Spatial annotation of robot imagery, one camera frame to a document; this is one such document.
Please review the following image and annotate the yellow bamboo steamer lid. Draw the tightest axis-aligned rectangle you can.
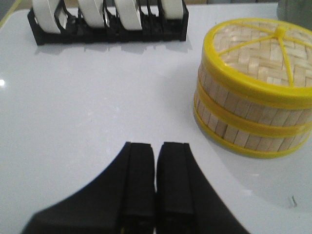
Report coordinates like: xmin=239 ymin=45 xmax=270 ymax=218
xmin=202 ymin=18 xmax=312 ymax=109

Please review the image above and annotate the white bowl rightmost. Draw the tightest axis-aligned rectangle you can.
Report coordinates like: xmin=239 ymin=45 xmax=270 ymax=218
xmin=161 ymin=0 xmax=183 ymax=20

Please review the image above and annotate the white bowl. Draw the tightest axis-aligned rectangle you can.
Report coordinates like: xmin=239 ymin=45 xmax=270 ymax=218
xmin=161 ymin=0 xmax=183 ymax=20
xmin=78 ymin=0 xmax=104 ymax=28
xmin=115 ymin=0 xmax=142 ymax=31
xmin=32 ymin=0 xmax=68 ymax=34

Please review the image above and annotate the white bowl far left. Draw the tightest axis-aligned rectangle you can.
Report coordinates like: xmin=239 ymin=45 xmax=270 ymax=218
xmin=32 ymin=0 xmax=68 ymax=34

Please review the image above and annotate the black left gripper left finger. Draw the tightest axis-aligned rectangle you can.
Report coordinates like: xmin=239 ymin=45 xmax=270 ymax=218
xmin=22 ymin=142 xmax=156 ymax=234

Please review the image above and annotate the grey-green electric cooking pot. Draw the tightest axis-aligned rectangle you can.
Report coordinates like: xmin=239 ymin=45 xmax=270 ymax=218
xmin=276 ymin=0 xmax=312 ymax=27

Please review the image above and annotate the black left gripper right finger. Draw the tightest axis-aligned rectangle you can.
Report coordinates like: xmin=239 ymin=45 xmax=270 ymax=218
xmin=156 ymin=142 xmax=248 ymax=234

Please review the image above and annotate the black bowl rack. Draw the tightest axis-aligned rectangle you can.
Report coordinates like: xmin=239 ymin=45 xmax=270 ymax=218
xmin=27 ymin=0 xmax=189 ymax=45

